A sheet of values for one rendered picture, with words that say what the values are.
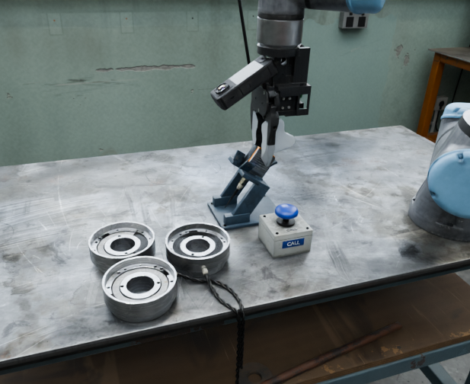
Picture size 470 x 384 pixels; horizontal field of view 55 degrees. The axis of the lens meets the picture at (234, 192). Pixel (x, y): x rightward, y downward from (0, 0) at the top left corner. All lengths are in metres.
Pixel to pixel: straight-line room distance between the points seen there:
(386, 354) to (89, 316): 0.60
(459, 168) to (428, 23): 2.25
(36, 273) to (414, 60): 2.52
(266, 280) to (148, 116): 1.72
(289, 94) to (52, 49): 1.60
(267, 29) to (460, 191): 0.38
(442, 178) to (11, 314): 0.65
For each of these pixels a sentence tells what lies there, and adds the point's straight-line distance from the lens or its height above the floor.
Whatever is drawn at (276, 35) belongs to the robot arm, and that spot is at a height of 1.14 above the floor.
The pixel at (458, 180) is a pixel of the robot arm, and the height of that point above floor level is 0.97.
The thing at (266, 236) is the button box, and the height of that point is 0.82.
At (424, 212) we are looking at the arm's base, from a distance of 0.92.
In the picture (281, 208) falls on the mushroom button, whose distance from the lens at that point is 0.77.
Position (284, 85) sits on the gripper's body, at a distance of 0.79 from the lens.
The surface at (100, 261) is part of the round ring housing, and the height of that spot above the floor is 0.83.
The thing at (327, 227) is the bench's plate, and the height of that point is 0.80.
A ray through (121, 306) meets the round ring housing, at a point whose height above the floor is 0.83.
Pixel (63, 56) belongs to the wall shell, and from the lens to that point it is 2.25.
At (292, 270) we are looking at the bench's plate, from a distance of 0.75.
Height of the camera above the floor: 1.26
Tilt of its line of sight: 29 degrees down
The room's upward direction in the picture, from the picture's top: 2 degrees clockwise
